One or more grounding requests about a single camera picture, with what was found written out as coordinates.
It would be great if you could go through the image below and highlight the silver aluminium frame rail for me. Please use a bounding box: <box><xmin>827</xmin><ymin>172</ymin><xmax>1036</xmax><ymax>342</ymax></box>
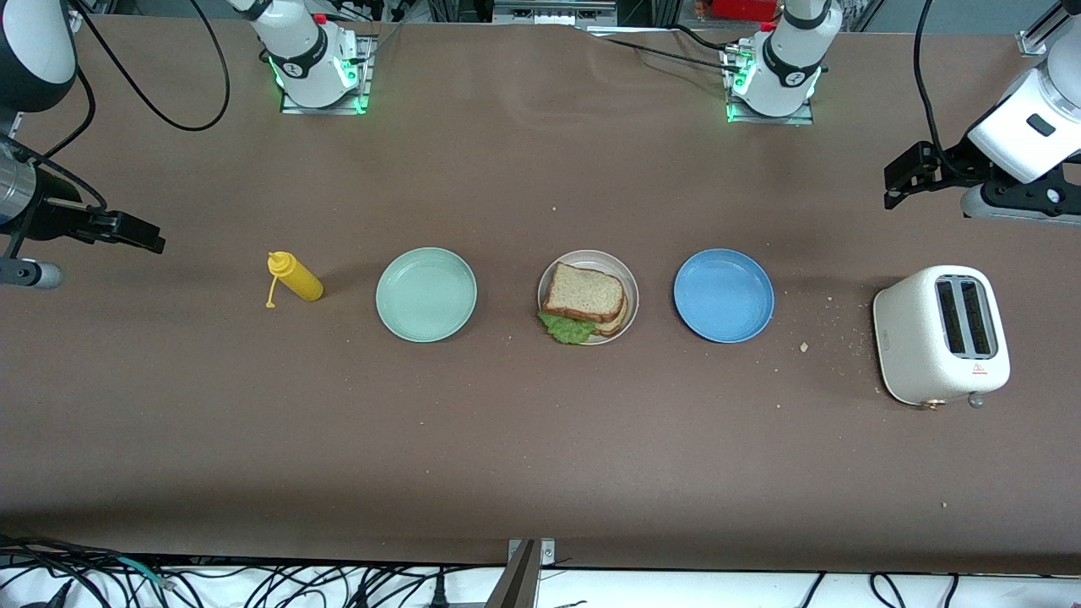
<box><xmin>494</xmin><ymin>0</ymin><xmax>617</xmax><ymax>26</ymax></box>

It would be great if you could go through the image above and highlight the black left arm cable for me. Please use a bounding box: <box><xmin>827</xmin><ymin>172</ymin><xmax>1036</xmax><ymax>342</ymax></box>
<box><xmin>914</xmin><ymin>0</ymin><xmax>951</xmax><ymax>170</ymax></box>

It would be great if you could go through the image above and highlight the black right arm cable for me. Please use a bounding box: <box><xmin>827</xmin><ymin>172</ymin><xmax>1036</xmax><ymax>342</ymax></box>
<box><xmin>0</xmin><ymin>0</ymin><xmax>231</xmax><ymax>216</ymax></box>

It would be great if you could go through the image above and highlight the white toaster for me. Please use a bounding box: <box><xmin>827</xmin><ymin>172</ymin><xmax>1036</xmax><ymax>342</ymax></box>
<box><xmin>872</xmin><ymin>265</ymin><xmax>1012</xmax><ymax>411</ymax></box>

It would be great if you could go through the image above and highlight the yellow mustard squeeze bottle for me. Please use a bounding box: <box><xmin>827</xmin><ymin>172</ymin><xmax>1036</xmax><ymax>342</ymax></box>
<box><xmin>266</xmin><ymin>252</ymin><xmax>324</xmax><ymax>309</ymax></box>

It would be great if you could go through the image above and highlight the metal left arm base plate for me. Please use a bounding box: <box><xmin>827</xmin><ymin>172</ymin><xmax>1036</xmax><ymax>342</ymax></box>
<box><xmin>725</xmin><ymin>46</ymin><xmax>816</xmax><ymax>126</ymax></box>

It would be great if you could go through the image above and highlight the blue plate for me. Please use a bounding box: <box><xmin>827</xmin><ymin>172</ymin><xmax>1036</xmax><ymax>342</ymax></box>
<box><xmin>673</xmin><ymin>248</ymin><xmax>775</xmax><ymax>344</ymax></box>

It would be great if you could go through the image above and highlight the light crust bread slice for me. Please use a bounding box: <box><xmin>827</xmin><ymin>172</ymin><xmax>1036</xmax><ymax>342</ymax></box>
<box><xmin>591</xmin><ymin>296</ymin><xmax>631</xmax><ymax>338</ymax></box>

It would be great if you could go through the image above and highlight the teal floor cable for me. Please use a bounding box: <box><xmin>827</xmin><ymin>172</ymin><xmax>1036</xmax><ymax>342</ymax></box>
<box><xmin>117</xmin><ymin>555</ymin><xmax>176</xmax><ymax>590</ymax></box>

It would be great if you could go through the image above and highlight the pale green plate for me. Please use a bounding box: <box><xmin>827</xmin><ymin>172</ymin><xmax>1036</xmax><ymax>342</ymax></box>
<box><xmin>376</xmin><ymin>247</ymin><xmax>478</xmax><ymax>344</ymax></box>

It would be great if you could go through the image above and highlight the dark crust bread slice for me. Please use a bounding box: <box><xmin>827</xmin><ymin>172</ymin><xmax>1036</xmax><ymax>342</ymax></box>
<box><xmin>541</xmin><ymin>262</ymin><xmax>626</xmax><ymax>323</ymax></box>

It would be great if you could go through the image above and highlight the red box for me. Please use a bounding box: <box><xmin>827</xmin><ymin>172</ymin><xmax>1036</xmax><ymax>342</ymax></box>
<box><xmin>712</xmin><ymin>0</ymin><xmax>782</xmax><ymax>22</ymax></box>

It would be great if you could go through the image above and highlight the green lettuce leaf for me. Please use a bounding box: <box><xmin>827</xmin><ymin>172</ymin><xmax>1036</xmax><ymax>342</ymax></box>
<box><xmin>538</xmin><ymin>311</ymin><xmax>599</xmax><ymax>345</ymax></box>

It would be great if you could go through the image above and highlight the beige plate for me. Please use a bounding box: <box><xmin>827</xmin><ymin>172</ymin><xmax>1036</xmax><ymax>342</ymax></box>
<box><xmin>538</xmin><ymin>250</ymin><xmax>640</xmax><ymax>345</ymax></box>

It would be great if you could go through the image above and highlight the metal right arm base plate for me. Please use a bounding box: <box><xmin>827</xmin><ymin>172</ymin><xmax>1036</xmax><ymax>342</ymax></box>
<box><xmin>280</xmin><ymin>34</ymin><xmax>375</xmax><ymax>115</ymax></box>

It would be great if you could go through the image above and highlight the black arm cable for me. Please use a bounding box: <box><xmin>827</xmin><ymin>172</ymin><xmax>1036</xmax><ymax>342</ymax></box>
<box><xmin>914</xmin><ymin>0</ymin><xmax>951</xmax><ymax>170</ymax></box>
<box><xmin>0</xmin><ymin>0</ymin><xmax>231</xmax><ymax>216</ymax></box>

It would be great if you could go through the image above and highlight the grey aluminium beam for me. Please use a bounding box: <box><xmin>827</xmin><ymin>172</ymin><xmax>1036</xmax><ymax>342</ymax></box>
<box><xmin>486</xmin><ymin>540</ymin><xmax>538</xmax><ymax>608</ymax></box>

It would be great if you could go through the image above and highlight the black base power cable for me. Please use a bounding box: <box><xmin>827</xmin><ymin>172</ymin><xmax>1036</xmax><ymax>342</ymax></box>
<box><xmin>583</xmin><ymin>24</ymin><xmax>748</xmax><ymax>75</ymax></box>

